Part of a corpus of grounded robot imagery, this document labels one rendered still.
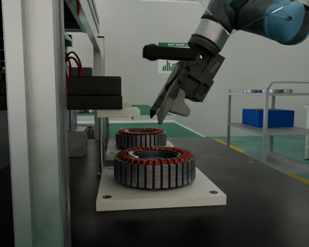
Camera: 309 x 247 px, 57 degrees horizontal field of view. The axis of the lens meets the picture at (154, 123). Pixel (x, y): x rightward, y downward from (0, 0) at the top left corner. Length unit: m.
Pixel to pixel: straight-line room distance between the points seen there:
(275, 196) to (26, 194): 0.30
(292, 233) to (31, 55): 0.27
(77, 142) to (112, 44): 5.22
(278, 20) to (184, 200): 0.39
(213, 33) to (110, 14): 5.31
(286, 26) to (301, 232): 0.39
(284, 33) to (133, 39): 5.27
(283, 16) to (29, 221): 0.53
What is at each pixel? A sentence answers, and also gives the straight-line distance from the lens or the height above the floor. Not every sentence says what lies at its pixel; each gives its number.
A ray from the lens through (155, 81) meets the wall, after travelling 5.76.
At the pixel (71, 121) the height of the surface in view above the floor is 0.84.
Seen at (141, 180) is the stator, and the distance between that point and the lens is 0.35.
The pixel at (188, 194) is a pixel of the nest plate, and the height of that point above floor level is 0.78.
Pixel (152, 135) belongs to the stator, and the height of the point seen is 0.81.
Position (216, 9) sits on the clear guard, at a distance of 0.53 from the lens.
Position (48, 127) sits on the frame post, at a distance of 0.19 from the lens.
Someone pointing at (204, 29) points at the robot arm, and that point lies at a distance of 0.64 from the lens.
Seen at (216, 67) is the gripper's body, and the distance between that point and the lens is 0.65.
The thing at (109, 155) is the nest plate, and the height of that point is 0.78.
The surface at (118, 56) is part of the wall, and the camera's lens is 5.75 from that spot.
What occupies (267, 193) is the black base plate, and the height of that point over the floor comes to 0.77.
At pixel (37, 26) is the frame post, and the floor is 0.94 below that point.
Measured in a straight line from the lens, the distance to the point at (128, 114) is 0.35.
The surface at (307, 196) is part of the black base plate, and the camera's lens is 0.42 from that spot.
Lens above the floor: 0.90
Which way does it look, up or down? 6 degrees down
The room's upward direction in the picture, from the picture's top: straight up
